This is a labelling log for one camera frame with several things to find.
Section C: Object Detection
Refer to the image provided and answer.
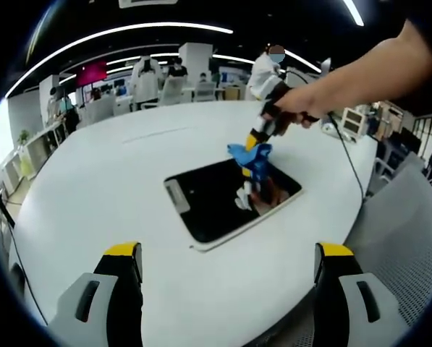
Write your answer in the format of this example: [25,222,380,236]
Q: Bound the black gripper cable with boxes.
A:
[326,113,365,202]

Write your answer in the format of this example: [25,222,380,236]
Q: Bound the ceiling air vent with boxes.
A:
[117,0,179,9]

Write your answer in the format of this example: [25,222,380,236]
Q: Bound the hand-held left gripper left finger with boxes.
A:
[48,241,144,347]

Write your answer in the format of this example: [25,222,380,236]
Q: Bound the black oval desk device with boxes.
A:
[8,262,25,298]

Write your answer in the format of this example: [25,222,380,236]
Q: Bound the white shelf unit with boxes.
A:
[0,121,70,181]

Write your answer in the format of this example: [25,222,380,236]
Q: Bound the long curved ceiling light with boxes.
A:
[4,22,234,99]

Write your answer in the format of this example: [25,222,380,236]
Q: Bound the beige box devices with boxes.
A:
[341,107,365,134]

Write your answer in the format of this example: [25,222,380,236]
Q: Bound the thin black desk cable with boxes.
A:
[11,227,48,325]

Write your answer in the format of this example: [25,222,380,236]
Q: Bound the pink wall screen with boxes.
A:
[75,60,108,87]

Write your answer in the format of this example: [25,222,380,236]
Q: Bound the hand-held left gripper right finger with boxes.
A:
[312,241,411,347]

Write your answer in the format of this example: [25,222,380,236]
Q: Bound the grey mesh office chair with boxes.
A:
[345,164,432,328]

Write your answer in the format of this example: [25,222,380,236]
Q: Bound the white office chair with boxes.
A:
[193,81,217,103]
[160,77,186,106]
[81,95,116,126]

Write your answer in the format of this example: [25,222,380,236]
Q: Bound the blue cleaning cloth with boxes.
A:
[226,142,274,181]

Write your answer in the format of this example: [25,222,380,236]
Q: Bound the person's right hand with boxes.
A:
[273,85,334,137]

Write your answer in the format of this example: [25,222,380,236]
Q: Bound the short ceiling light strip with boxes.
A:
[284,48,322,73]
[342,0,365,27]

